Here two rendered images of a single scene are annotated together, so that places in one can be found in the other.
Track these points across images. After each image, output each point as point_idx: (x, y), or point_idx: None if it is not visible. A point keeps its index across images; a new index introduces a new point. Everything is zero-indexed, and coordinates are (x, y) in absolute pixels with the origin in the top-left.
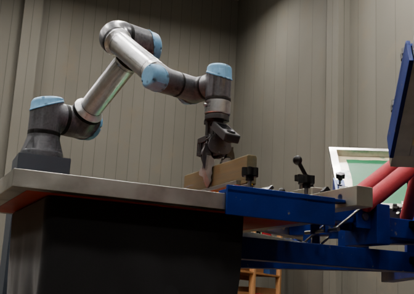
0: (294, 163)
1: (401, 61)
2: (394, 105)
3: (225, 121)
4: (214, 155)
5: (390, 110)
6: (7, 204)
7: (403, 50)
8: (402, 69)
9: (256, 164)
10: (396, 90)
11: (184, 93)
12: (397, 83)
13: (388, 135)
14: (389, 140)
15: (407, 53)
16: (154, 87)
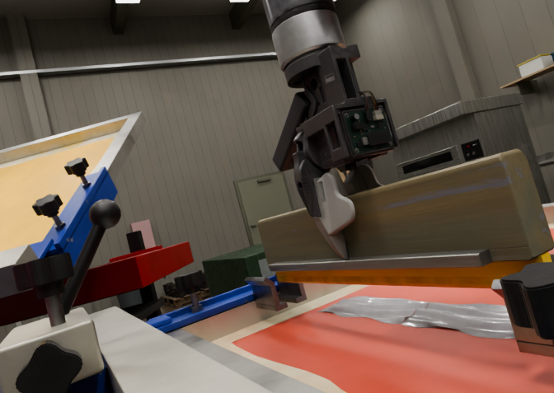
0: (116, 222)
1: (100, 179)
2: (86, 212)
3: (296, 81)
4: (341, 170)
5: (58, 206)
6: None
7: (102, 171)
8: (103, 188)
9: (260, 236)
10: (89, 198)
11: None
12: (91, 192)
13: (67, 242)
14: (74, 250)
15: (113, 183)
16: None
